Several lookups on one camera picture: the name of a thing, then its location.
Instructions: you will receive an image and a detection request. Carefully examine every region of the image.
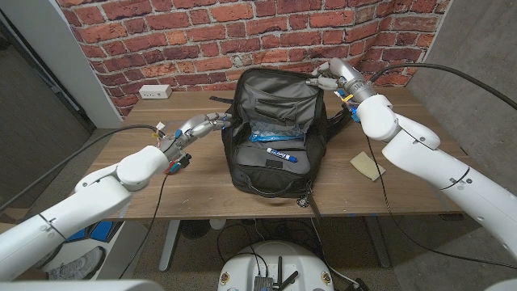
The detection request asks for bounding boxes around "blue white marker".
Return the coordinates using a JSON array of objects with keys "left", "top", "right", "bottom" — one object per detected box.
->
[{"left": 266, "top": 147, "right": 299, "bottom": 163}]

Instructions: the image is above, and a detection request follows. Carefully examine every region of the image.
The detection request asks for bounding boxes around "black antenna module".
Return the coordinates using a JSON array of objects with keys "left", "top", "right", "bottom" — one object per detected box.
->
[{"left": 253, "top": 255, "right": 300, "bottom": 291}]

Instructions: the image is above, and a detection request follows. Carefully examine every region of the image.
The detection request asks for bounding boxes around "black backpack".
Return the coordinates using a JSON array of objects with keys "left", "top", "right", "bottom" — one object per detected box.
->
[{"left": 209, "top": 67, "right": 353, "bottom": 223}]

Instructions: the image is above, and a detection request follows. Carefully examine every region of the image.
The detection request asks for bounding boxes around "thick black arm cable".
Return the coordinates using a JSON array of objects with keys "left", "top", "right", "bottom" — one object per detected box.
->
[
  {"left": 0, "top": 124, "right": 161, "bottom": 213},
  {"left": 369, "top": 62, "right": 517, "bottom": 111}
]

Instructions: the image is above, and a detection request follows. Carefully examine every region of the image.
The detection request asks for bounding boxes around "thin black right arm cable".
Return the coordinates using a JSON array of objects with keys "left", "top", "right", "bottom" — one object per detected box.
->
[{"left": 363, "top": 133, "right": 517, "bottom": 271}]

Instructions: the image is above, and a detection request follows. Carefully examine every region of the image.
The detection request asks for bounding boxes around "white table leg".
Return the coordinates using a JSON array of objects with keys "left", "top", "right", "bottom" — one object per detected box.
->
[{"left": 158, "top": 220, "right": 181, "bottom": 272}]

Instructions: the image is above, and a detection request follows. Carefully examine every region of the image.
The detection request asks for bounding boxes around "blue floor pedal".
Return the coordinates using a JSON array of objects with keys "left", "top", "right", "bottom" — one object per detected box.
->
[{"left": 66, "top": 220, "right": 122, "bottom": 243}]

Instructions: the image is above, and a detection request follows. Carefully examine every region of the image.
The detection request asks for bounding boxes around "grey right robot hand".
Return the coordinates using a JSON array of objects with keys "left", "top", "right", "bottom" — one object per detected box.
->
[{"left": 305, "top": 57, "right": 379, "bottom": 103}]

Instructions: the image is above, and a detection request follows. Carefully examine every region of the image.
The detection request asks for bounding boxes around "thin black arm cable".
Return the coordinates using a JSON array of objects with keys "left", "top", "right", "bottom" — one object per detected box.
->
[
  {"left": 119, "top": 173, "right": 170, "bottom": 280},
  {"left": 363, "top": 133, "right": 517, "bottom": 271}
]

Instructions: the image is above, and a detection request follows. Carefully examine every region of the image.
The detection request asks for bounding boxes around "yellow sponge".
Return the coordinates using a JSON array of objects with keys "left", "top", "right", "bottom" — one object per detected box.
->
[{"left": 350, "top": 151, "right": 386, "bottom": 182}]

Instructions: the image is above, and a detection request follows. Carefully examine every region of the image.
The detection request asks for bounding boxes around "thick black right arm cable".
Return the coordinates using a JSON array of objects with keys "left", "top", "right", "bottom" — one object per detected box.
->
[{"left": 369, "top": 62, "right": 517, "bottom": 111}]

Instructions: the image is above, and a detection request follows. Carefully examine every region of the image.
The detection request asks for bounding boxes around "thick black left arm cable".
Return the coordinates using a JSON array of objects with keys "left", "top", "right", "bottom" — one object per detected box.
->
[{"left": 0, "top": 124, "right": 161, "bottom": 213}]

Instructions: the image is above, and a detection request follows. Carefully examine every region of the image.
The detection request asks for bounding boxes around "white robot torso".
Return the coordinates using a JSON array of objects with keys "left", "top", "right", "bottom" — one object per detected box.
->
[{"left": 217, "top": 241, "right": 335, "bottom": 291}]

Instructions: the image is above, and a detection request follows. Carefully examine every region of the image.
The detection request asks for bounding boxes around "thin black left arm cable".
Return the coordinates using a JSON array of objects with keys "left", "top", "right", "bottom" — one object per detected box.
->
[{"left": 119, "top": 173, "right": 170, "bottom": 280}]

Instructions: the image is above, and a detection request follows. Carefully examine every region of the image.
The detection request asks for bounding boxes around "white power strip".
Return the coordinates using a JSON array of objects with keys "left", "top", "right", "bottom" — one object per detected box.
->
[{"left": 139, "top": 84, "right": 173, "bottom": 100}]

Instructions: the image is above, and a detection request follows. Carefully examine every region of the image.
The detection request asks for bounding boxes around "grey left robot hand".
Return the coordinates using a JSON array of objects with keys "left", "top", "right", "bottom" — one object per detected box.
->
[{"left": 159, "top": 112, "right": 233, "bottom": 153}]

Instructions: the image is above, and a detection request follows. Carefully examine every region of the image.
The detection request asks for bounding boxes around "grey table leg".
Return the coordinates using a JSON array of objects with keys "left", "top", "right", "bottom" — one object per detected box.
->
[{"left": 363, "top": 216, "right": 391, "bottom": 268}]

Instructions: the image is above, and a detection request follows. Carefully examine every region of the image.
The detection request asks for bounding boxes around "red brick print backdrop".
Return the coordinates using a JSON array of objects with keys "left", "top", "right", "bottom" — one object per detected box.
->
[{"left": 56, "top": 0, "right": 452, "bottom": 118}]

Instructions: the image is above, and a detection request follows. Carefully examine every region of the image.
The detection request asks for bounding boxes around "grey sneaker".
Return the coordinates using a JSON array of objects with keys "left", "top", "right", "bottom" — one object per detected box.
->
[{"left": 48, "top": 245, "right": 107, "bottom": 280}]

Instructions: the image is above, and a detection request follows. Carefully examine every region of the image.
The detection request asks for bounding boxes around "blue plastic packet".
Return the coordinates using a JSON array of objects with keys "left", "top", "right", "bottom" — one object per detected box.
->
[{"left": 249, "top": 120, "right": 306, "bottom": 143}]

